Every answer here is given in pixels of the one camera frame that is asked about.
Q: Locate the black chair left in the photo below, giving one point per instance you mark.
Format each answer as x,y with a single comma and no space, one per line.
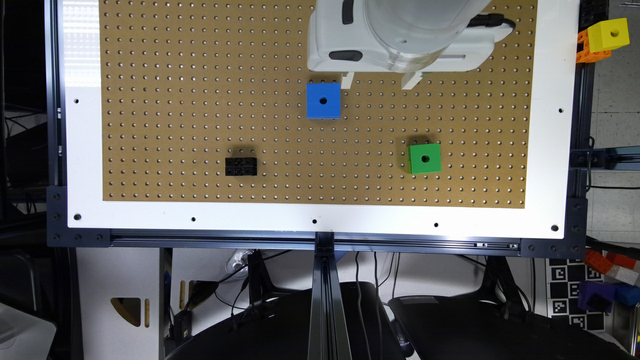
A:
283,333

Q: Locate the black chair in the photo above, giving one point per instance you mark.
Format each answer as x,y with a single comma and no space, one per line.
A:
283,333
452,328

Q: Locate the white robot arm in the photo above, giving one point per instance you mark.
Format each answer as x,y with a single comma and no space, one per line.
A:
411,37

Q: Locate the green block with hole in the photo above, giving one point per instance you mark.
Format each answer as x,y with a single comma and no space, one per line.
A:
424,158

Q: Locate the purple block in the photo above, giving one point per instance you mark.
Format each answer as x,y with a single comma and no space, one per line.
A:
596,296

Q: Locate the yellow block with hole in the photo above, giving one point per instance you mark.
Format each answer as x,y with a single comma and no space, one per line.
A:
608,35

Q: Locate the orange block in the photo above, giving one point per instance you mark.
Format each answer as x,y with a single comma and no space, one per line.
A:
585,50

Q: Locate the dark aluminium frame rail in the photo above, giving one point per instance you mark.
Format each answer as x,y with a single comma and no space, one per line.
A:
571,245

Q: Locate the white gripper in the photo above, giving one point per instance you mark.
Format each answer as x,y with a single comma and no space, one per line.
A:
402,36

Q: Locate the brown pegboard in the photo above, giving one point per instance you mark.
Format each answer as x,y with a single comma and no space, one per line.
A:
187,84

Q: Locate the blue block with hole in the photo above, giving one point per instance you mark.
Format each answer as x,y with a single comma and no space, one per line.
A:
323,100

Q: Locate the black white fiducial marker board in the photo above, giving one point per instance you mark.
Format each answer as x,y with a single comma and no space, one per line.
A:
563,281

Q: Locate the aluminium centre post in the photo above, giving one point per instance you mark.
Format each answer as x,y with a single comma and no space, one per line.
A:
328,333

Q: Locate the orange red blocks pile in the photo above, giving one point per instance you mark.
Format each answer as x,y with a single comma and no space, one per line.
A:
613,265

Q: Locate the blue block at right edge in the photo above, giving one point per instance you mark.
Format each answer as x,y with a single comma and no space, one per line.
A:
626,294

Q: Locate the white cabinet panel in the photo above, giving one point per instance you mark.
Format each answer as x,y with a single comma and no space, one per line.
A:
120,302

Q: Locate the black chair right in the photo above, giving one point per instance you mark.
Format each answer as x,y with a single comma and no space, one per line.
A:
452,328

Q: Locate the black lego-style brick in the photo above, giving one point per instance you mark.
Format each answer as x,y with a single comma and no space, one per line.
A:
241,166

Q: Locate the white table frame board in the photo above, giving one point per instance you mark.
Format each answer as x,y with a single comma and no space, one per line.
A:
542,216

